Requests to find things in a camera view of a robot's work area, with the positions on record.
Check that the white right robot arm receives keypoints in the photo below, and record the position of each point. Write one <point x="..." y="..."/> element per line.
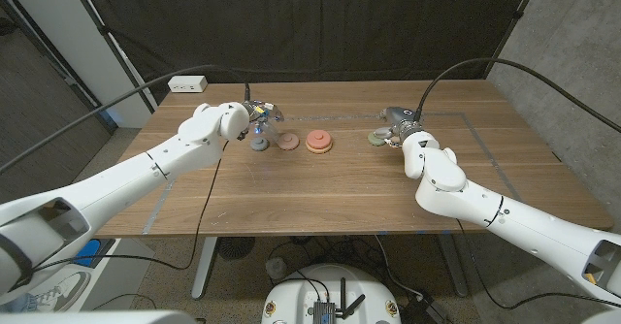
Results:
<point x="509" y="217"/>

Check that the grey table leg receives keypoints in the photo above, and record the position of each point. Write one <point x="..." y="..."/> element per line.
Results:
<point x="453" y="266"/>

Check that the grey round floor object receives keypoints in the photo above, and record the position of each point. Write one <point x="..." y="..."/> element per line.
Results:
<point x="276" y="268"/>

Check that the white sneaker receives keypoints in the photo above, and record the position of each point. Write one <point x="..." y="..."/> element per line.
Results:
<point x="53" y="292"/>

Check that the black power adapter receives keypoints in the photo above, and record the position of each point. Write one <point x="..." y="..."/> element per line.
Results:
<point x="427" y="312"/>

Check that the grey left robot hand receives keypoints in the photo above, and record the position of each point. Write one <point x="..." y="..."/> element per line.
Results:
<point x="264" y="118"/>

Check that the grey antenna radio box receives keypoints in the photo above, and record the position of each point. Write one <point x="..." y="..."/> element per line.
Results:
<point x="323" y="312"/>

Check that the small black floor fan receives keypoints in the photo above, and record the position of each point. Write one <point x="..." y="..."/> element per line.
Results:
<point x="235" y="247"/>

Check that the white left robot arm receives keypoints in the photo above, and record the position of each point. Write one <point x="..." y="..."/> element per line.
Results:
<point x="121" y="183"/>

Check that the white floor platform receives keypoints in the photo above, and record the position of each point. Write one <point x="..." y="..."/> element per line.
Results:
<point x="131" y="266"/>

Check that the black backdrop curtain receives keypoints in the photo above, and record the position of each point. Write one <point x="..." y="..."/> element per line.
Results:
<point x="310" y="23"/>

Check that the white robot torso base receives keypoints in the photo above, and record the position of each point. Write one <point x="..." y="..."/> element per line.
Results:
<point x="296" y="295"/>

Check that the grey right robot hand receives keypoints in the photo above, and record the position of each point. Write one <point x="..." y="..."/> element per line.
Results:
<point x="402" y="120"/>

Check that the blue foot pedal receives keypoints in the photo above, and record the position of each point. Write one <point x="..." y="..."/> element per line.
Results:
<point x="89" y="251"/>

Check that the white table leg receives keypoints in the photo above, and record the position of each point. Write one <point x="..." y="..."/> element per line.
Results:
<point x="204" y="270"/>

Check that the white power strip box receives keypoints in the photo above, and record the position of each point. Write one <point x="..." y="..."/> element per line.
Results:
<point x="186" y="84"/>

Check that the black backdrop stand pole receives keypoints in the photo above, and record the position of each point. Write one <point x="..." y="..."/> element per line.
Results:
<point x="514" y="21"/>
<point x="111" y="45"/>

